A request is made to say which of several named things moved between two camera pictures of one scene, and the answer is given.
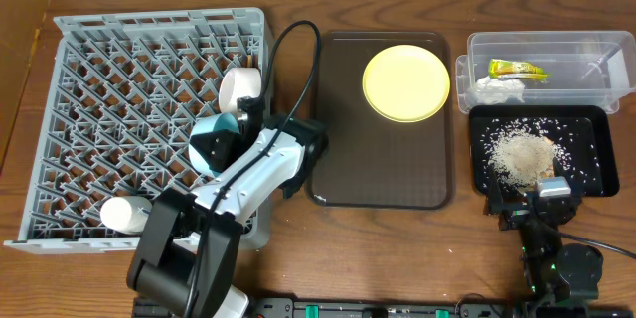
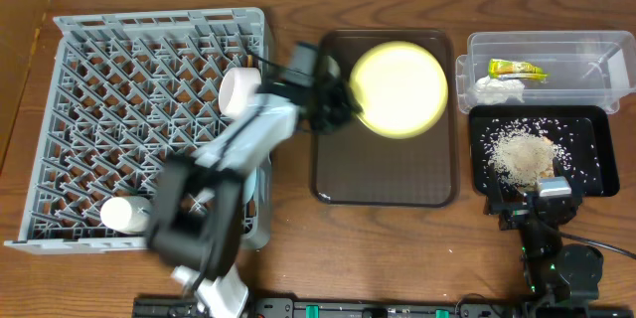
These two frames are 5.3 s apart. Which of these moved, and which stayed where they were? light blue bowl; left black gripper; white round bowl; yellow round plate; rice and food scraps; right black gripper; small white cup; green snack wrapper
Moved: yellow round plate; left black gripper; light blue bowl
Stayed: white round bowl; green snack wrapper; small white cup; rice and food scraps; right black gripper
